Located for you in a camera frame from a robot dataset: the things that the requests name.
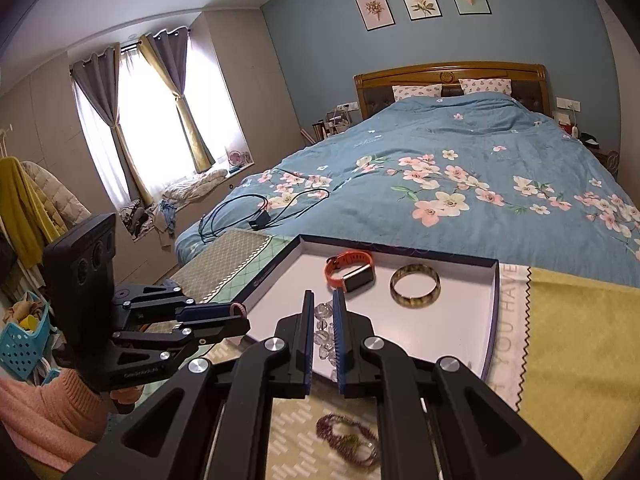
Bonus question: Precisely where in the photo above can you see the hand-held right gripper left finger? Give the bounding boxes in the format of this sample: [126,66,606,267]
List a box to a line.
[62,290,316,480]

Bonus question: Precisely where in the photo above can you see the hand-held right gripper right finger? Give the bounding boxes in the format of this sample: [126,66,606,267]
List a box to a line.
[332,289,608,480]

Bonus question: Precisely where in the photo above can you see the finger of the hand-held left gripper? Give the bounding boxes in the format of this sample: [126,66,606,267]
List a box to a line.
[112,316,251,361]
[114,282,247,322]

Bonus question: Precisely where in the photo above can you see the clear crystal bead bracelet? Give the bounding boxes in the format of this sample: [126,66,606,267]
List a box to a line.
[311,301,342,381]

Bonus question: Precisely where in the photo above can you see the white shallow box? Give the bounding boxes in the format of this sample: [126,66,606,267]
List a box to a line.
[245,234,501,381]

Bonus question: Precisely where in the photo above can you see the purple beaded bracelet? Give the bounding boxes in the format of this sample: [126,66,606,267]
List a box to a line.
[315,412,381,468]

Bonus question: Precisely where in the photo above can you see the person's left forearm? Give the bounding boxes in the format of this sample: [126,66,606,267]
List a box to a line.
[0,367,113,473]

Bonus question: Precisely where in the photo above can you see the person's left hand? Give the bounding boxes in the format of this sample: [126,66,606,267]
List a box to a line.
[107,385,143,416]

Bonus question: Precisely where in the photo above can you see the orange smartwatch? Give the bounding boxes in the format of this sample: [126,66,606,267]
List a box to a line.
[326,250,377,295]

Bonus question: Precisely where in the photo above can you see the blue plastic basket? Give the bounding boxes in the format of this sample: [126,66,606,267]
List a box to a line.
[0,302,53,381]

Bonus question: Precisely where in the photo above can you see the amber bangle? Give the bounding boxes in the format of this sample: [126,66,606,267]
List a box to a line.
[390,263,442,307]

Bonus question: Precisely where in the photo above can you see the beige down jacket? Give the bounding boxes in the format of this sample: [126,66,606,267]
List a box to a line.
[20,160,93,246]

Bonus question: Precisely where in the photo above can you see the pile of mixed clothes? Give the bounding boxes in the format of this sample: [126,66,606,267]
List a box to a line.
[120,200,178,248]

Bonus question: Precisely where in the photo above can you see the yellow coat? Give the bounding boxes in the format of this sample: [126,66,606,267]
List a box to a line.
[0,156,61,268]

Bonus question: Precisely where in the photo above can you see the white crumpled blanket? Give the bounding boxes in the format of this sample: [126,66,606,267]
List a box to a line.
[165,169,228,206]

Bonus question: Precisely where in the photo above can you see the blue floral quilt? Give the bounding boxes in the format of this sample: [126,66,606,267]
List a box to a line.
[175,92,640,271]

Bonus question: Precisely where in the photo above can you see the bright window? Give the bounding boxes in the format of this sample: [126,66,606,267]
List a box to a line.
[75,35,246,211]

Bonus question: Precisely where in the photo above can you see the grey and gold curtain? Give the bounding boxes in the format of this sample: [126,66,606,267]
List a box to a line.
[70,55,151,206]
[137,27,216,173]

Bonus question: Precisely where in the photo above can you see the cosmetics organizer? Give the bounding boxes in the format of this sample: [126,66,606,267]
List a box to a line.
[310,105,361,141]

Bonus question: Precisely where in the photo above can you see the patchwork patterned tablecloth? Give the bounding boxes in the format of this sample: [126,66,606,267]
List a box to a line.
[165,230,640,480]

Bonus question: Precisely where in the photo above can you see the dotted white pillow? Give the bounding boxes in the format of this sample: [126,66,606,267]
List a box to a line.
[459,78,513,96]
[392,83,443,102]

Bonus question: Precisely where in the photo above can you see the wooden headboard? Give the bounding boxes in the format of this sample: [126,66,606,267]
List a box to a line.
[354,62,553,126]

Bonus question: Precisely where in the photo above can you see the pink flower framed picture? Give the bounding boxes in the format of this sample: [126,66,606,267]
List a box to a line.
[355,0,396,31]

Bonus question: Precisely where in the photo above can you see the white flower framed picture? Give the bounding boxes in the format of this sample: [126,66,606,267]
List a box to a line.
[398,0,443,21]

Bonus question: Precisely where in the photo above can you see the black cable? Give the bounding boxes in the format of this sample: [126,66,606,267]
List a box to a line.
[199,187,331,238]

